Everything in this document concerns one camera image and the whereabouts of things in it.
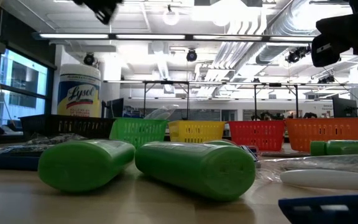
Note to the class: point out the blue white bagged toothbrush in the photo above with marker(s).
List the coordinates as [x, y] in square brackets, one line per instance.
[160, 113]

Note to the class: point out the blue disposable razor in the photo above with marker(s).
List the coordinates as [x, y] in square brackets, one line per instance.
[306, 217]
[250, 151]

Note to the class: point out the green shampoo bottle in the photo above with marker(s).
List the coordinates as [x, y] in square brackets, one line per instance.
[221, 143]
[194, 169]
[82, 165]
[346, 147]

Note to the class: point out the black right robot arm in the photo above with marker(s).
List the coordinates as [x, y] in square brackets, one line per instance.
[353, 18]

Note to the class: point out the overhead LED light bar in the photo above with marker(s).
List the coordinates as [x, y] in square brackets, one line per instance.
[151, 36]

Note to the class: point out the black monitor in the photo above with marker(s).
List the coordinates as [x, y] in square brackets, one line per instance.
[343, 107]
[115, 108]

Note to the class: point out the round pendant lamp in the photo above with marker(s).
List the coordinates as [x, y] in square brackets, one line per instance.
[171, 18]

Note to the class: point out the Lysol wipes canister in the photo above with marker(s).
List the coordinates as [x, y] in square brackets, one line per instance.
[78, 93]

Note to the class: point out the orange plastic basket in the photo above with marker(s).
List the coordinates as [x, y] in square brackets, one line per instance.
[322, 132]

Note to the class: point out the large window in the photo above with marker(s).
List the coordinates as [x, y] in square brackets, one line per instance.
[23, 74]

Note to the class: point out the black plastic basket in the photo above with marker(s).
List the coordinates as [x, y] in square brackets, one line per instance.
[73, 126]

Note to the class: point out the green plastic basket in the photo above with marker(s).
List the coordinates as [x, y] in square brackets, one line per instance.
[138, 130]

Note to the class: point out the red plastic basket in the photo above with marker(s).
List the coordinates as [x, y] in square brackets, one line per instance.
[256, 133]

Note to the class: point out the clear bag with black contents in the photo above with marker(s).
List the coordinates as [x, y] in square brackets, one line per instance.
[51, 138]

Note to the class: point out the red white bagged toothbrush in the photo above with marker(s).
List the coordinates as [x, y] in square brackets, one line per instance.
[322, 180]

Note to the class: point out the yellow plastic basket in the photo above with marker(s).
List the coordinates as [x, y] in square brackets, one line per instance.
[194, 130]

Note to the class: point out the black ceiling camera cluster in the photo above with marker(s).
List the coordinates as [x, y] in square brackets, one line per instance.
[295, 56]

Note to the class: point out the black overhead camera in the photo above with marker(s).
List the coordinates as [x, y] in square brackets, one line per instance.
[191, 56]

